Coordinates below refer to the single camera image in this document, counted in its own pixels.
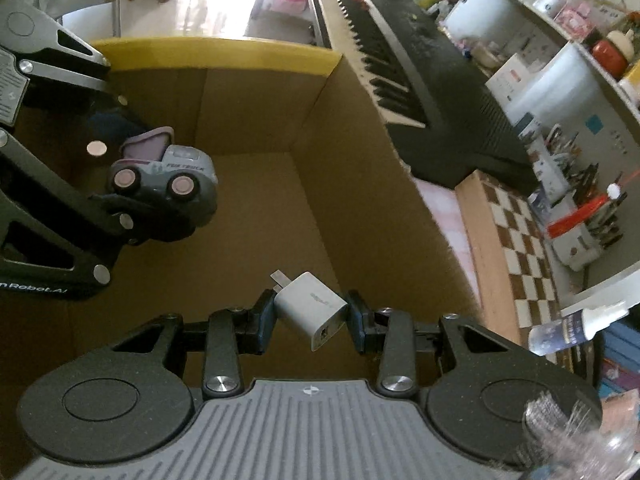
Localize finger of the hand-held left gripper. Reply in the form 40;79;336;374
0;129;201;302
0;0;146;162

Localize red jar with cream lid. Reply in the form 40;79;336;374
591;29;637;79

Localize white USB charger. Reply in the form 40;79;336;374
270;270;349;352

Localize black electronic piano keyboard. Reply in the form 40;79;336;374
305;0;543;196

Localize yellow patterned box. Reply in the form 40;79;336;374
619;55;640;107

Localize red tube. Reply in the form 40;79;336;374
546;185;623;239

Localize white carton red label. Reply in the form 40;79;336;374
487;52;548;111

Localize grey toy truck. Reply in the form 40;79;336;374
106;127;221;233

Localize white pen holder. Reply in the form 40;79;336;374
552;225;608;272

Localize clear plastic container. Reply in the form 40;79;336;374
520;390;640;480

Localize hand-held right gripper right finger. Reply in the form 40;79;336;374
346;290;521;399

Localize white cubby shelf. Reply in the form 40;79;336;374
400;0;640;311

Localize row of books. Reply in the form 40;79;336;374
597;320;640;397

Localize wooden chessboard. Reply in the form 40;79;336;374
455;170;576;373

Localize pink package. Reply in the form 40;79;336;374
560;0;610;42

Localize yellow cardboard box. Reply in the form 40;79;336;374
0;37;483;461

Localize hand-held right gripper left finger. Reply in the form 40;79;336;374
107;290;276;402

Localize clear spray bottle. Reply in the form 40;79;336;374
528;302;630;358

